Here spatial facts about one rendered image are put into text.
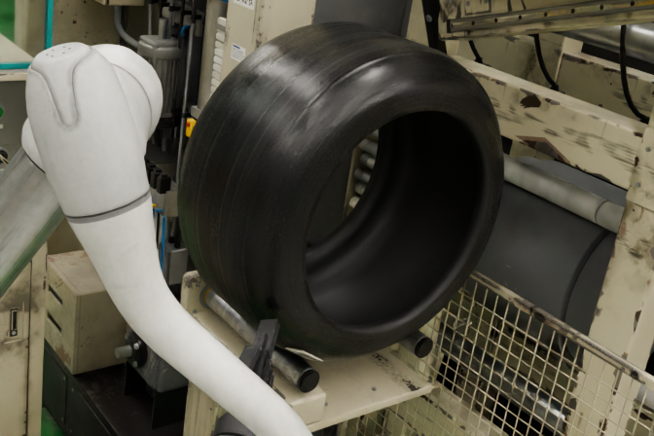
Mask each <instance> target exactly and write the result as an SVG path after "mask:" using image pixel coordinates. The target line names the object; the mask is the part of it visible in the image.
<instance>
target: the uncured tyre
mask: <svg viewBox="0 0 654 436"><path fill-rule="evenodd" d="M377 129H378V130H379V140H378V150H377V155H376V160H375V164H374V168H373V171H372V174H371V177H370V179H369V182H368V184H367V186H366V188H365V190H364V192H363V194H362V196H361V198H360V200H359V201H358V203H357V204H356V205H355V206H354V208H353V209H352V211H351V212H350V213H349V214H348V216H347V217H346V218H345V219H344V221H343V222H342V224H341V225H340V226H339V227H338V228H337V229H335V230H334V231H333V232H332V233H331V234H330V235H328V236H327V237H325V238H323V239H322V240H320V241H319V242H318V243H316V244H315V245H313V246H311V247H309V248H307V242H308V236H309V228H310V224H311V221H312V218H313V215H314V212H315V209H316V208H317V205H318V203H319V200H320V198H321V196H322V194H323V192H324V190H325V188H326V187H327V185H328V183H329V181H330V180H331V178H332V176H333V175H334V173H335V172H336V170H337V169H338V168H339V166H340V165H341V164H342V162H343V161H344V160H345V158H346V157H347V156H348V155H349V154H350V153H351V152H352V150H353V149H354V148H355V147H356V146H357V145H358V144H359V143H361V142H362V141H363V140H364V139H365V138H366V137H367V136H369V135H370V134H371V133H372V132H374V131H375V130H377ZM503 180H504V158H503V149H502V141H501V134H500V128H499V123H498V119H497V116H496V113H495V110H494V108H493V105H492V103H491V100H490V98H489V96H488V94H487V92H486V91H485V89H484V88H483V86H482V85H481V84H480V82H479V81H478V80H477V79H476V78H475V77H474V76H473V75H472V74H471V73H470V72H469V71H468V70H466V69H465V68H464V67H463V66H462V65H461V64H460V63H458V62H457V61H456V60H455V59H453V58H452V57H450V56H449V55H447V54H444V53H442V52H440V51H438V50H435V49H432V48H429V47H427V46H424V45H422V44H420V43H417V42H414V41H411V40H409V39H406V38H403V37H400V36H398V35H395V34H392V33H389V32H387V31H384V30H381V29H378V28H376V27H374V26H371V25H368V24H364V23H358V22H350V21H334V22H322V23H315V24H310V25H306V26H302V27H298V28H295V29H293V30H290V31H287V32H285V33H283V34H281V35H279V36H277V37H275V38H273V39H271V40H270V41H269V42H267V43H265V44H264V45H262V46H261V47H259V48H258V49H256V50H255V51H254V52H252V53H251V54H250V55H248V56H247V57H246V58H245V59H244V60H243V61H241V62H240V63H239V64H238V65H237V66H236V67H235V68H234V69H233V70H232V71H231V72H230V73H229V74H228V76H227V77H226V78H225V79H224V80H223V81H222V83H221V84H220V85H219V86H218V88H217V89H216V90H215V92H214V93H213V94H212V95H211V96H210V98H209V99H208V101H207V103H206V104H205V106H204V108H203V109H202V111H201V113H200V116H199V117H198V119H197V121H196V124H195V126H194V128H193V130H192V133H191V135H190V138H189V140H188V143H187V146H186V149H185V153H184V156H183V160H182V164H181V168H180V174H179V181H178V193H177V207H178V218H179V225H180V230H181V234H182V237H183V240H184V243H185V246H186V248H187V250H188V253H189V255H190V257H191V259H192V262H193V264H194V266H195V268H196V270H197V271H198V273H199V275H200V277H201V278H202V279H203V281H204V282H205V283H206V285H207V286H208V287H209V288H210V289H211V290H212V291H213V292H214V293H215V294H216V295H217V296H219V297H220V298H221V299H222V300H223V301H224V302H225V303H226V304H228V305H229V306H230V307H231V308H232V309H233V310H234V311H236V312H237V313H238V314H239V315H240V316H241V317H242V318H244V319H245V320H246V321H247V322H248V323H249V324H250V325H251V326H253V327H254V328H255V329H256V330H257V331H258V327H259V324H260V321H261V320H265V319H277V320H278V323H279V325H280V327H279V330H278V334H277V338H276V342H275V345H277V346H278V347H280V348H282V349H285V350H287V351H290V350H288V349H286V348H287V347H289V348H294V349H299V350H303V351H305V352H307V353H309V354H311V355H313V356H315V357H317V358H319V359H321V360H323V361H341V360H348V359H352V358H357V357H360V356H364V355H367V354H370V353H372V352H375V351H378V350H380V349H383V348H386V347H388V346H391V345H394V344H396V343H398V342H400V341H402V340H404V339H405V338H407V337H409V336H410V335H412V334H414V332H415V331H417V330H418V329H420V328H421V327H422V326H424V325H425V324H426V323H427V322H429V321H430V320H431V319H432V318H433V317H434V316H435V315H437V314H438V313H439V312H440V311H441V310H442V309H443V308H444V307H445V306H446V305H447V303H448V302H449V301H450V300H451V299H452V298H453V297H454V295H455V294H456V293H457V292H458V290H459V289H460V288H461V286H462V285H463V284H464V282H465V281H466V279H467V278H468V277H469V275H470V274H471V273H472V271H473V270H474V268H475V266H476V265H477V263H478V261H479V259H480V257H481V255H482V254H483V252H484V249H485V247H486V245H487V243H488V241H489V238H490V236H491V232H492V229H493V226H494V223H495V220H496V217H497V213H498V209H499V206H500V201H501V196H502V190H503ZM290 352H292V351H290ZM292 353H294V352H292Z"/></svg>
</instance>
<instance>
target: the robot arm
mask: <svg viewBox="0 0 654 436"><path fill-rule="evenodd" d="M25 99H26V111H27V116H28V118H27V119H26V121H25V123H24V125H23V128H22V134H21V144H22V146H21V147H20V148H19V149H18V151H17V152H16V154H15V155H14V156H13V158H12V159H11V160H10V162H9V163H8V164H7V166H6V167H5V168H4V170H3V171H2V172H1V174H0V299H1V298H2V296H3V295H4V294H5V292H6V291H7V290H8V289H9V287H10V286H11V285H12V284H13V282H14V281H15V280H16V279H17V277H18V276H19V274H20V273H21V272H22V271H23V269H24V268H25V267H26V266H27V264H28V263H29V262H30V260H31V259H32V258H33V257H34V255H35V254H36V253H37V252H38V250H39V249H40V248H41V247H42V245H43V244H44V243H45V241H46V240H47V239H48V238H49V236H50V235H51V234H52V233H53V231H54V230H55V228H56V227H57V226H58V225H59V223H60V222H61V221H62V220H63V218H64V217H66V219H67V222H68V224H69V225H70V227H71V228H72V230H73V232H74V233H75V235H76V237H77V238H78V240H79V241H80V242H81V244H82V246H83V247H84V249H85V251H86V253H87V254H88V256H89V258H90V260H91V262H92V264H93V266H94V268H95V270H96V271H97V273H98V275H99V277H100V279H101V281H102V283H103V285H104V287H105V288H106V290H107V292H108V294H109V296H110V297H111V299H112V301H113V302H114V304H115V306H116V307H117V309H118V310H119V312H120V313H121V315H122V316H123V318H124V319H125V320H126V322H127V323H128V325H129V326H130V327H131V328H132V329H133V331H134V332H135V333H136V334H137V335H138V336H139V337H140V338H141V339H142V340H143V341H144V342H145V343H146V344H147V345H148V346H149V347H150V348H151V349H152V350H153V351H154V352H155V353H156V354H158V355H159V356H160V357H161V358H162V359H163V360H165V361H166V362H167V363H168V364H169V365H171V366H172V367H173V368H174V369H176V370H177V371H178V372H179V373H180V374H182V375H183V376H184V377H185V378H187V379H188V380H189V381H190V382H192V383H193V384H194V385H195V386H197V387H198V388H199V389H200V390H202V391H203V392H204V393H205V394H207V395H208V396H209V397H210V398H211V399H213V400H214V401H215V402H216V403H218V404H219V405H220V406H221V407H222V408H224V409H225V410H226V411H227V412H226V413H225V414H223V415H222V416H220V417H219V418H218V419H217V421H216V424H215V427H214V431H213V434H212V436H312V434H311V433H310V431H309V429H308V427H307V426H306V425H305V423H304V422H303V420H302V419H301V418H300V417H299V415H298V414H297V413H296V412H295V411H294V410H293V409H292V408H291V407H290V406H289V405H288V404H287V403H286V402H285V401H284V400H283V399H282V398H281V397H280V396H279V395H278V394H277V393H276V392H275V391H274V390H273V378H274V371H273V370H271V366H272V362H271V359H272V356H273V349H274V346H275V342H276V338H277V334H278V330H279V327H280V325H279V323H278V320H277V319H265V320H261V321H260V324H259V327H258V331H257V334H256V338H255V341H254V345H246V346H245V347H244V349H243V351H242V354H241V355H240V357H239V358H237V357H236V356H235V355H234V354H232V353H231V352H230V351H229V350H228V349H227V348H226V347H225V346H224V345H222V344H221V343H220V342H219V341H218V340H217V339H216V338H214V337H213V336H212V335H211V334H210V333H209V332H208V331H207V330H206V329H204V328H203V327H202V326H201V325H200V324H199V323H198V322H197V321H196V320H195V319H194V318H193V317H192V316H191V315H190V314H189V313H188V312H187V311H186V310H185V309H184V308H183V307H182V306H181V305H180V304H179V303H178V301H177V300H176V299H175V297H174V296H173V295H172V293H171V292H170V290H169V288H168V287H167V285H166V283H165V280H164V277H163V273H162V270H161V267H160V262H159V256H158V250H157V243H156V236H155V228H154V218H153V207H152V197H151V192H150V188H149V183H148V178H147V173H146V167H145V161H144V156H145V154H146V145H147V141H148V139H149V138H150V136H151V135H152V134H153V132H154V130H155V128H156V126H157V124H158V122H159V119H160V116H161V112H162V107H163V90H162V86H161V82H160V80H159V77H158V75H157V73H156V71H155V70H154V68H153V67H152V66H151V64H149V63H148V62H147V61H146V60H145V59H143V58H142V57H141V56H140V55H138V54H136V53H135V52H134V51H132V50H131V49H128V48H126V47H123V46H118V45H110V44H103V45H96V46H88V45H85V44H82V43H66V44H61V45H58V46H54V47H52V48H49V49H47V50H44V51H43V52H41V53H39V54H37V55H36V56H35V58H34V59H33V61H32V63H31V64H30V65H29V67H28V70H27V76H26V88H25ZM268 378H269V379H268Z"/></svg>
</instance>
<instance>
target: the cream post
mask: <svg viewBox="0 0 654 436"><path fill-rule="evenodd" d="M315 2H316V0H255V3H254V11H253V10H251V9H248V8H246V7H243V6H241V5H239V4H237V3H234V0H229V2H228V11H227V20H226V29H225V39H224V48H223V57H222V67H221V76H220V84H221V83H222V81H223V80H224V79H225V78H226V77H227V76H228V74H229V73H230V72H231V71H232V70H233V69H234V68H235V67H236V66H237V65H238V64H239V61H237V60H235V59H233V58H231V53H232V43H234V44H236V45H238V46H240V47H243V48H245V57H244V58H246V57H247V56H248V55H250V54H251V53H252V52H254V51H255V50H256V49H258V48H259V47H261V46H262V45H264V44H265V43H267V42H269V41H270V40H271V39H273V38H275V37H277V36H279V35H281V34H283V33H285V32H287V31H290V30H293V29H295V28H298V27H302V26H306V25H310V24H313V16H314V9H315ZM226 412H227V411H226V410H225V409H224V408H222V407H221V406H220V405H219V404H218V403H216V402H215V401H214V400H213V399H211V398H210V397H209V396H208V395H207V394H205V393H204V392H203V391H202V390H200V389H199V388H198V387H197V386H195V385H194V384H193V383H192V382H191V381H189V384H188V393H187V403H186V413H185V421H184V431H183V436H212V434H213V431H214V427H215V424H216V421H217V419H218V418H219V417H220V416H222V415H223V414H225V413H226Z"/></svg>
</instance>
